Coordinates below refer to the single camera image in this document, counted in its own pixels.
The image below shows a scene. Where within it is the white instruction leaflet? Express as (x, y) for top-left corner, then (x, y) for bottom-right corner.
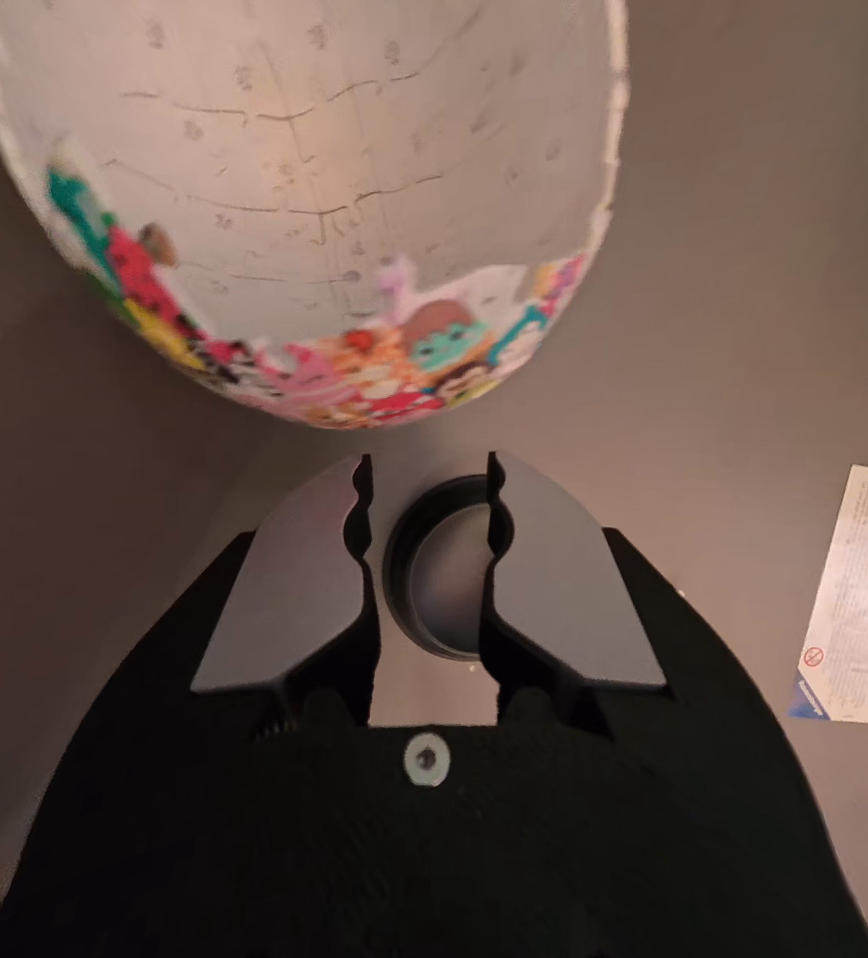
(788, 464), (868, 725)

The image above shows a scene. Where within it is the black round ball stand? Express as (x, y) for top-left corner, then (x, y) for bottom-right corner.
(381, 473), (515, 663)

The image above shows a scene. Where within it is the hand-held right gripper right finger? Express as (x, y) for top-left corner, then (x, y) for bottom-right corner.
(477, 450), (668, 725)

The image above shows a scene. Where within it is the colourful cartoon puzzle ball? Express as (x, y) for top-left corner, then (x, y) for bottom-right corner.
(0, 0), (631, 431)

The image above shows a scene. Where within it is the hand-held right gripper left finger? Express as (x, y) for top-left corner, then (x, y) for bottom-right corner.
(189, 451), (381, 727)

